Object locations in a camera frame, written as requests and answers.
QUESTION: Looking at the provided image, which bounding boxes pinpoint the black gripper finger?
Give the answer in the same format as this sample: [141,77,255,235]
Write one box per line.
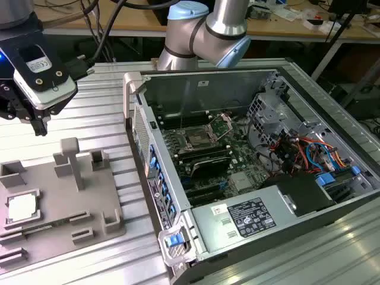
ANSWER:
[28,108,50,137]

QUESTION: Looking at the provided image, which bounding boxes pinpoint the silver green CPU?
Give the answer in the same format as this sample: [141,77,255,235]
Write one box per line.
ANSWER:
[8,194,39,222]

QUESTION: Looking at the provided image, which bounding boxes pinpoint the black RAM slot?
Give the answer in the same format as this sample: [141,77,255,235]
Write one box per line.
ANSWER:
[161,112,210,122]
[163,118,212,129]

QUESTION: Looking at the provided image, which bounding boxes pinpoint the CPU socket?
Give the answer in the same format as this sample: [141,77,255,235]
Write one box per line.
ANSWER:
[182,126,213,149]

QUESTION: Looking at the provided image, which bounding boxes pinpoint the black expansion slot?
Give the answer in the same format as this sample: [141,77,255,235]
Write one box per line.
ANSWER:
[186,181,227,194]
[189,191,229,206]

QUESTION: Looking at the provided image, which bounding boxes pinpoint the grey parts rack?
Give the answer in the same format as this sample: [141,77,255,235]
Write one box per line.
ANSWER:
[0,138,127,267]

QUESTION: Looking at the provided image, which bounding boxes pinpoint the wooden desk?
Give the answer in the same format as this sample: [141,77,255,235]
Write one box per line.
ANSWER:
[29,0,380,42]

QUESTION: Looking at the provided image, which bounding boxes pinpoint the green RAM stick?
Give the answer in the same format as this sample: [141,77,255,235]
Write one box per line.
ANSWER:
[0,219,72,238]

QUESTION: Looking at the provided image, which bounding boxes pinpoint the open PC case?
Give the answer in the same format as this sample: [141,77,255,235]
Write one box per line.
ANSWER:
[123,65,380,285]

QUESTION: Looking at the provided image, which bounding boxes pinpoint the black installed RAM sticks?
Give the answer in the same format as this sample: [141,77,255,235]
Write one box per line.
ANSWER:
[176,145,231,160]

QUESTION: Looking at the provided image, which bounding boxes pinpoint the blue case latch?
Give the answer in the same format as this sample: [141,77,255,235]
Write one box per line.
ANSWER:
[165,233,182,248]

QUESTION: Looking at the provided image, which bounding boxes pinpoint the black expansion card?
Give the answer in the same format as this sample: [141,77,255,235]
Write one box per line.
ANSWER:
[189,157,231,179]

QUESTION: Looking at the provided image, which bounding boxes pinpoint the metal socket cover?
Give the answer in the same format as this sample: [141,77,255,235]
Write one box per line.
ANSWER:
[207,111,236,142]

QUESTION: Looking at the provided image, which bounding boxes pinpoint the silver power supply with label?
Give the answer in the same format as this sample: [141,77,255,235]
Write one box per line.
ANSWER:
[189,192,299,256]

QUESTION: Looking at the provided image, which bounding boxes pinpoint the green motherboard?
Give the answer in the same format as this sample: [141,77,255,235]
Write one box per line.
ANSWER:
[160,112,286,208]

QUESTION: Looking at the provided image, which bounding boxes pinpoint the silver chipset heatsink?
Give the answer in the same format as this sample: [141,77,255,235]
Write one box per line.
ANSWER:
[230,173,254,191]

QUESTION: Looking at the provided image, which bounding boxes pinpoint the silver perforated drive cage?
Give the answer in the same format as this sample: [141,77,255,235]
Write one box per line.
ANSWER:
[248,91,297,143]

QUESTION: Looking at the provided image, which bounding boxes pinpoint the black plastic shroud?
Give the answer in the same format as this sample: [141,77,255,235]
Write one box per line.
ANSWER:
[261,173,338,216]

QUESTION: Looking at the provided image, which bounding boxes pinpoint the white box with red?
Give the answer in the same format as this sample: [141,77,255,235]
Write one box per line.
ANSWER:
[302,17,326,31]

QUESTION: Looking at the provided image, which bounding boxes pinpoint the black tripod leg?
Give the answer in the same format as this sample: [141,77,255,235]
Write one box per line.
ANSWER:
[323,0,362,43]

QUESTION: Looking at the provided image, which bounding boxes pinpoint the black computer tower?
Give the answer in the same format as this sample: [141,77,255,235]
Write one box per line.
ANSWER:
[343,84,380,119]

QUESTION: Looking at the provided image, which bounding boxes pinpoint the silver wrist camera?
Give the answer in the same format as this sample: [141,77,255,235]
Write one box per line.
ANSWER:
[13,69,78,111]

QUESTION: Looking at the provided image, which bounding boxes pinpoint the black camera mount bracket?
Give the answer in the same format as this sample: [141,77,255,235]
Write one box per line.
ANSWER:
[0,29,74,93]

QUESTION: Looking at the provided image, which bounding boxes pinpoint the thin black hanging cable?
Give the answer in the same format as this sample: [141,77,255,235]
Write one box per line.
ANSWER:
[83,0,103,62]

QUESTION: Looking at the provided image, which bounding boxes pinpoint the thick black camera cable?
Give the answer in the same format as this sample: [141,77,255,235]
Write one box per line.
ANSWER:
[64,0,179,81]

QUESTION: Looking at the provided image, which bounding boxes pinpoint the blue wire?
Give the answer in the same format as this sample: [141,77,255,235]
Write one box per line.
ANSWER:
[305,142,341,172]

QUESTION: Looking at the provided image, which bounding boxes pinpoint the orange wire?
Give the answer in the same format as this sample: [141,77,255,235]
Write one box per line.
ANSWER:
[298,135,350,167]

